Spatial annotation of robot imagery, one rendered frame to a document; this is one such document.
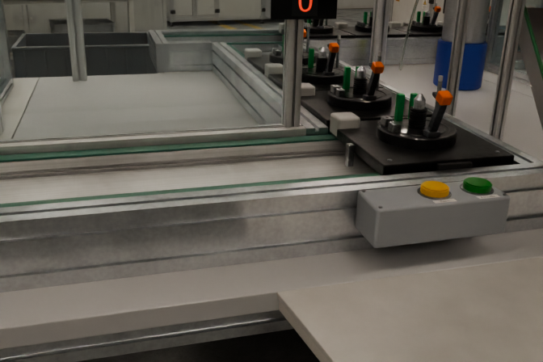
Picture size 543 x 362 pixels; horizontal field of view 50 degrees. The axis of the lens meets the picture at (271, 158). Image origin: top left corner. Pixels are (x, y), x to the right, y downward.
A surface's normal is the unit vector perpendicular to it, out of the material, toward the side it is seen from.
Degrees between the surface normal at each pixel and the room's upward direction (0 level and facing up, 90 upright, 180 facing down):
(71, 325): 90
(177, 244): 90
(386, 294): 0
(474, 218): 90
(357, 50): 90
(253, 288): 0
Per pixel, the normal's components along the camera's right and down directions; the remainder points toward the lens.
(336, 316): 0.02, -0.94
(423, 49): 0.26, 0.34
